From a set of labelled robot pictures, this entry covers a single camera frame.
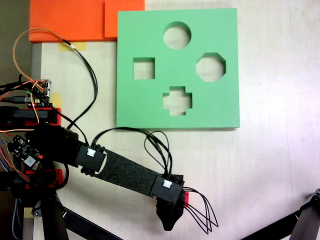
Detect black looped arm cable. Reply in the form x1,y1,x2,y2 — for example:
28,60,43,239
90,126,174,181

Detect long black cable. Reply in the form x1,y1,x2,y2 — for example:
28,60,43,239
61,38,99,147

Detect thick black tripod leg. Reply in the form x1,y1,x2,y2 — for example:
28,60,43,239
290,188,320,240
31,191,70,240

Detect black USB plug cable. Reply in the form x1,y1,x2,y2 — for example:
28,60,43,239
0,95,32,104

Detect green shape-hole board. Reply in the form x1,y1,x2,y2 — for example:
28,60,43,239
115,7,241,131

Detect long orange wire loop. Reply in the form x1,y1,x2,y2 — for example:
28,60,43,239
12,28,66,85

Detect black looped gripper cable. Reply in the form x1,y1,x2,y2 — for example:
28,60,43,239
183,186,220,235

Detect yellow masking tape strip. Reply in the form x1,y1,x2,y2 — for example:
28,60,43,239
58,41,87,52
50,92,63,109
23,207,35,220

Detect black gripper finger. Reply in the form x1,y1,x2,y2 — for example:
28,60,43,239
159,214,181,232

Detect red base mount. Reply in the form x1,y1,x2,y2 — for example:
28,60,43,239
23,106,63,189

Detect green controller circuit board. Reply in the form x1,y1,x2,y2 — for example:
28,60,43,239
25,79,53,108

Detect black circuit board with inductor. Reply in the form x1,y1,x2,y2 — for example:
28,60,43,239
6,134,43,172

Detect braided black-white cable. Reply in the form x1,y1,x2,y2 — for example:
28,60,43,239
11,198,24,240

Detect large orange block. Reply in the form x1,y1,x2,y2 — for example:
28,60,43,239
28,0,106,43

